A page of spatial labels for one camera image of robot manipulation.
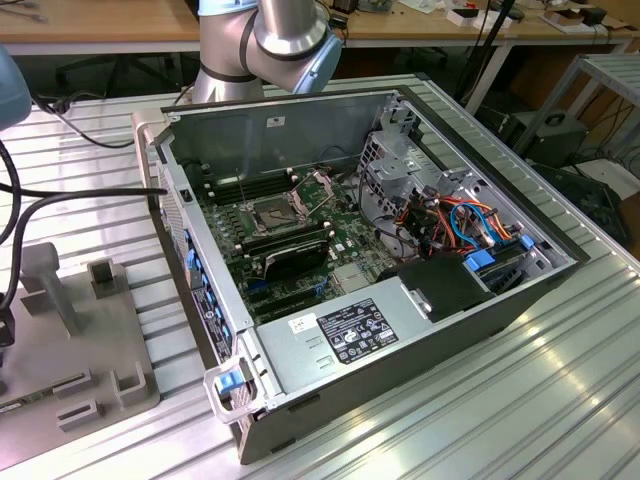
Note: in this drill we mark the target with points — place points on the thin metal locking lever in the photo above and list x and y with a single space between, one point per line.
242 190

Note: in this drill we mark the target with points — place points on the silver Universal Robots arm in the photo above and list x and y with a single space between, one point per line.
285 30

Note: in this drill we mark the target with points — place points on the CPU socket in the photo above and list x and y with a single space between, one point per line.
274 216

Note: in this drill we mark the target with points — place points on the green motherboard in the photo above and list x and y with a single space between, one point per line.
352 235

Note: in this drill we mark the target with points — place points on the black graphics card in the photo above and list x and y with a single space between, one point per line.
295 261

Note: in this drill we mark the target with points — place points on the silver chipset heatsink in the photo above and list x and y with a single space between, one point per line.
350 277

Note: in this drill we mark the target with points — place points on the silver drive cage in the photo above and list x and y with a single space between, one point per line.
395 167

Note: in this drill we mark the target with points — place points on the silver power supply unit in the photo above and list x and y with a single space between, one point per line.
300 362

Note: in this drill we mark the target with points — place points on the blue card retainer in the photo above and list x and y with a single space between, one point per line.
190 260

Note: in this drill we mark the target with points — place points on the blue disk carrier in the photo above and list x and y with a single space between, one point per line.
479 261

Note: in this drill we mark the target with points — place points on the blue case latch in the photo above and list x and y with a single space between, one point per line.
226 382

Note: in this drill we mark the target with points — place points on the grey open PC case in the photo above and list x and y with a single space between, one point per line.
400 395

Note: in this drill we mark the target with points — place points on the small blue clip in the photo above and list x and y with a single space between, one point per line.
525 242

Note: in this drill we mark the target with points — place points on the grey parts rack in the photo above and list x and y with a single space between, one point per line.
100 345

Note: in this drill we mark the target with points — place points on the white cardboard box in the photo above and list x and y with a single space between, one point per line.
462 19

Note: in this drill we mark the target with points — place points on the black mesh panel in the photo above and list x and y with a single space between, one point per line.
595 200

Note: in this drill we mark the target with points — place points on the wooden desk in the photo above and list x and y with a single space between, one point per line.
530 34

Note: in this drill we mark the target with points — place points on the brown cardboard box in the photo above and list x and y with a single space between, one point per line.
560 20

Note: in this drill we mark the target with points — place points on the black power adapter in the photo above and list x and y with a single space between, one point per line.
595 16

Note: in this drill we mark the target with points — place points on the grey metal frame table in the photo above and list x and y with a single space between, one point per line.
620 75

